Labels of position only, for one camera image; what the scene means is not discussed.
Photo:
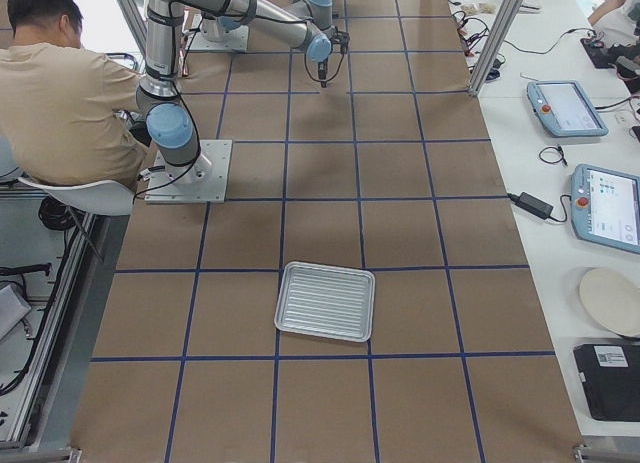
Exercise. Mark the black power adapter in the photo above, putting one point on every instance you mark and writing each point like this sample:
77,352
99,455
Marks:
531,205

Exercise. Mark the black box with label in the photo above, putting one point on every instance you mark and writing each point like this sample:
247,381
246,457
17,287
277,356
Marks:
610,380

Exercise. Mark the white chair seat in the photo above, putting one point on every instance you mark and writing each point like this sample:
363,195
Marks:
106,197

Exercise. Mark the lower blue teach pendant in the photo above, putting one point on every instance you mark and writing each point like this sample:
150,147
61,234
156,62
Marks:
605,207

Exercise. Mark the aluminium frame post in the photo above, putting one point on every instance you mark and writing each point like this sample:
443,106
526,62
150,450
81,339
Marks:
499,29

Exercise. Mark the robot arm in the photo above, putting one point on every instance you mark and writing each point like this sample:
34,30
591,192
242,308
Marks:
168,121
305,25

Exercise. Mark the blue teach pendant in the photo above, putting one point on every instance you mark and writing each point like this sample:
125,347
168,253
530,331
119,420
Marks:
564,110
605,207

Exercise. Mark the beige round plate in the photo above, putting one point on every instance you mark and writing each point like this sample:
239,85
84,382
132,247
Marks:
611,300

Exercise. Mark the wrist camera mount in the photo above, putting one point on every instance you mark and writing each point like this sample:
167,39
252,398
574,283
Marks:
340,39

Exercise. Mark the silver ridged metal tray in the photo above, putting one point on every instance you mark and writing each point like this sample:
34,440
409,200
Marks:
326,301

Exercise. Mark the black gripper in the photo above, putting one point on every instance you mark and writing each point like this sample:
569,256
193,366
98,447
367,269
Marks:
322,69

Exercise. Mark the seated person beige shirt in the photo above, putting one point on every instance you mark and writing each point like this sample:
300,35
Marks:
60,102

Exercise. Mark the upper blue teach pendant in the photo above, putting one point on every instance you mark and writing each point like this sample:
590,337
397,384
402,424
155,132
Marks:
564,110

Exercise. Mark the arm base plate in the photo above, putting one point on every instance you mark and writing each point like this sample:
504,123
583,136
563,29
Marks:
216,35
205,181

